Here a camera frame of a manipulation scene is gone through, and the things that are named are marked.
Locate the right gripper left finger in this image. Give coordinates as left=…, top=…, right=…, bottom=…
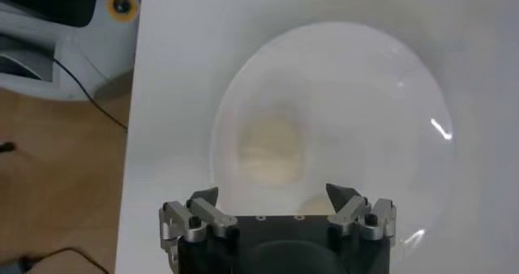
left=158, top=186, right=240, bottom=263

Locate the white steamed baozi bun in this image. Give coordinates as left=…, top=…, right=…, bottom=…
left=234, top=111, right=307, bottom=186

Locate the black floor cable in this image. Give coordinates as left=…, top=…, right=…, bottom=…
left=52, top=56, right=130, bottom=133

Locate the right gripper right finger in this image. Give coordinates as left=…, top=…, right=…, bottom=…
left=325, top=182, right=398, bottom=246

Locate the white round plate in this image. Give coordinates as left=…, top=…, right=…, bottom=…
left=208, top=19, right=457, bottom=274

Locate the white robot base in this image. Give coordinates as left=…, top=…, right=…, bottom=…
left=0, top=0, right=144, bottom=102

